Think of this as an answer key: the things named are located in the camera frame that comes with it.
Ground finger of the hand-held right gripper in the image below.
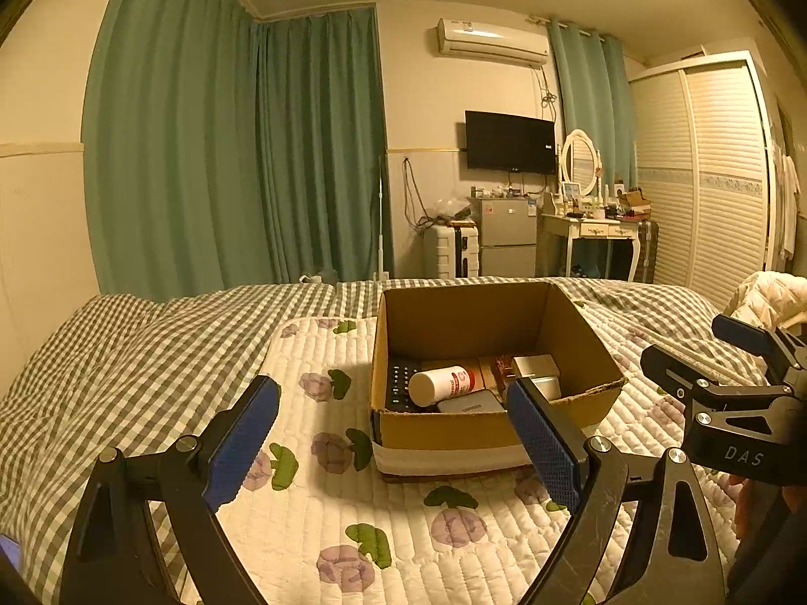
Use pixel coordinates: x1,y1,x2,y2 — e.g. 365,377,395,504
712,314,786,355
640,343,751,420

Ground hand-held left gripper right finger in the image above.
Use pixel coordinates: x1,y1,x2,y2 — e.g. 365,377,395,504
504,377,726,605

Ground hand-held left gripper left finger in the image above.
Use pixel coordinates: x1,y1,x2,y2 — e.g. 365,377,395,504
60,375,281,605

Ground white power bank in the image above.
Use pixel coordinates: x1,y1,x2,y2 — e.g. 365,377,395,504
436,391,505,415

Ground cardboard box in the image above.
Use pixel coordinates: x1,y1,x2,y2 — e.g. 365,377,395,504
370,281,626,476

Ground white plastic bottle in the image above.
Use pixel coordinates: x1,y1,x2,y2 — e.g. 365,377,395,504
409,366,483,408

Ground black remote control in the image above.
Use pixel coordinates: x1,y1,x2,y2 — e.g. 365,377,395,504
384,362,436,410

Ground person's right hand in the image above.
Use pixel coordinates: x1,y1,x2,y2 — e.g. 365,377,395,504
725,475,786,539

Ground white padded jacket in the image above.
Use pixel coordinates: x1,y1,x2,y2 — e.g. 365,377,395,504
725,271,807,329

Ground white floral quilt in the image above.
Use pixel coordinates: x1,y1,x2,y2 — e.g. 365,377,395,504
151,315,758,605

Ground dark suitcase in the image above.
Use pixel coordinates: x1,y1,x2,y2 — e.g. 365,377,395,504
633,219,660,282

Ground white hanging cloth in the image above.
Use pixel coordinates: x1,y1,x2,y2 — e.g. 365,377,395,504
772,139,801,259

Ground white louvred wardrobe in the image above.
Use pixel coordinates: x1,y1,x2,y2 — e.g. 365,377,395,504
627,50,779,307

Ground white dressing table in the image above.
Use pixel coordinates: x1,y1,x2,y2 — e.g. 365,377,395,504
539,205,644,281

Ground grey small fridge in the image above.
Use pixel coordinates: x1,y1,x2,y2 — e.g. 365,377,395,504
470,195,543,278

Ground white suitcase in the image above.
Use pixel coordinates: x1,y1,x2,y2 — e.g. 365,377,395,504
424,223,480,278

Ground white oval mirror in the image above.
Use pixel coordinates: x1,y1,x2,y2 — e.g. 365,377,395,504
560,129,603,198

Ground clear plastic bag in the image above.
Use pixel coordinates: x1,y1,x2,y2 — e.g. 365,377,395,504
432,197,474,224

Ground white standing pole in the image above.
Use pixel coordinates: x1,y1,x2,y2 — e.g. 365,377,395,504
375,154,392,279

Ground narrow green curtain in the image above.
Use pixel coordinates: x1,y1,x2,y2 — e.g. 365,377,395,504
547,18,638,190

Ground wide green curtain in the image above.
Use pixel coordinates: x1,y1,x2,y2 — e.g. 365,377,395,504
82,0,266,300

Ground white air conditioner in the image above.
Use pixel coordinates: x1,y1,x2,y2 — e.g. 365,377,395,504
432,18,549,69

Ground hanging wall cables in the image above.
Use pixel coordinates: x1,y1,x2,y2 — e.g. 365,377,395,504
403,157,430,231

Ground black wall television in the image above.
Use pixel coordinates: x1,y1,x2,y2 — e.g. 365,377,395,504
465,110,557,174

